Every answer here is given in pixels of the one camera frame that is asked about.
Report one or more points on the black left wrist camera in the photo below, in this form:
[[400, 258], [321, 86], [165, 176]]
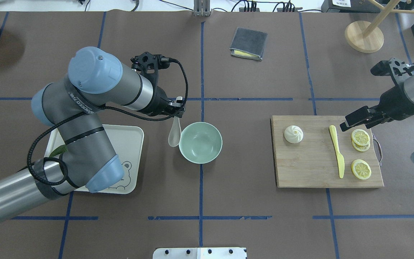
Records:
[[148, 65]]

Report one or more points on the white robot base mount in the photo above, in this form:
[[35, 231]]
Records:
[[201, 253]]

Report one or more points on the lemon slice lower front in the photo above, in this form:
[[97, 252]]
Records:
[[360, 137]]

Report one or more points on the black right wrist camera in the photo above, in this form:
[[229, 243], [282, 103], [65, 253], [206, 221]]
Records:
[[398, 70]]

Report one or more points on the lemon slice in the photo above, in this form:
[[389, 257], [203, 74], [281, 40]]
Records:
[[360, 147], [360, 137], [361, 169]]

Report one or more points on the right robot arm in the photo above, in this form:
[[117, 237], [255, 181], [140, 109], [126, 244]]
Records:
[[395, 104]]

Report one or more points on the yellow plastic knife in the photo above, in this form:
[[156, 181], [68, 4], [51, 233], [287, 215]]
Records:
[[339, 156]]

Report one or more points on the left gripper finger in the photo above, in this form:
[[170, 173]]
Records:
[[174, 113], [177, 103]]

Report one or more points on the lemon slice lower back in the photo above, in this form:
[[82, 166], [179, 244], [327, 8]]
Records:
[[360, 147]]

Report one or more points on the lemon slice top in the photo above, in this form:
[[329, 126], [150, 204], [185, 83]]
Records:
[[361, 169]]

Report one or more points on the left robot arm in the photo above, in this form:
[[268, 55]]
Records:
[[75, 151]]

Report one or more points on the wooden stand base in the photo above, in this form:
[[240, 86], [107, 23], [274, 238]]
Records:
[[366, 37]]

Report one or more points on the light green bowl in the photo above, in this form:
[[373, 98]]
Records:
[[200, 143]]

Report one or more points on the bamboo cutting board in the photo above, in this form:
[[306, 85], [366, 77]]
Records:
[[312, 163]]

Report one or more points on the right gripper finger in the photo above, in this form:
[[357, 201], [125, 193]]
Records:
[[369, 122], [364, 111]]

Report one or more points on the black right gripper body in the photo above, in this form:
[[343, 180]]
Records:
[[394, 101]]

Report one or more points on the yellow sponge cloth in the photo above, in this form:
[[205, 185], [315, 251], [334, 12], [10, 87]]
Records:
[[245, 55]]

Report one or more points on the white bear tray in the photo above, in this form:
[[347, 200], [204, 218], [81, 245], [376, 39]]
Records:
[[127, 141]]

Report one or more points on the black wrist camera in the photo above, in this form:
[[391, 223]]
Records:
[[148, 65], [398, 70]]

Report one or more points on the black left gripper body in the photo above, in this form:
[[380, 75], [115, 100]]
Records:
[[159, 102]]

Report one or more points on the white steamed bun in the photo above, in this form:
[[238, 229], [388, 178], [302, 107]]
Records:
[[293, 134]]

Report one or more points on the white ceramic spoon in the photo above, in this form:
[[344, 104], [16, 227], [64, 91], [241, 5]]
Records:
[[175, 133]]

